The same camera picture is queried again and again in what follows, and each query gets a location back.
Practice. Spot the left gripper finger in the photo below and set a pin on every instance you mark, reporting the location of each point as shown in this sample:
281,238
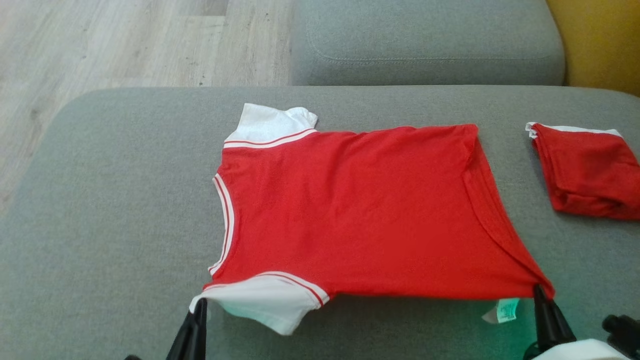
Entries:
181,342
199,335

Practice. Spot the plain red garment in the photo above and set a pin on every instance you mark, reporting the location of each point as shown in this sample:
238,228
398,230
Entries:
590,170

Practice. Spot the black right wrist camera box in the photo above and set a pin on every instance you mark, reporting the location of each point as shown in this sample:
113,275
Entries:
625,332

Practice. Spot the red jersey with white trim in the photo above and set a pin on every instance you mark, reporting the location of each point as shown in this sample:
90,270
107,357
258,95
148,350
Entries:
350,210

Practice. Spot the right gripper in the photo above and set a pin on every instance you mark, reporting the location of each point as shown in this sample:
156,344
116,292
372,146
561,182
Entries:
580,351

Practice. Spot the large yellow sofa back cushion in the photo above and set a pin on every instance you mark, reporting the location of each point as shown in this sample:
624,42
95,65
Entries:
600,40

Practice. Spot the large grey sofa seat cushion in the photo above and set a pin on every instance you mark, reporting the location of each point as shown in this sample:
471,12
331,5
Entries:
125,200

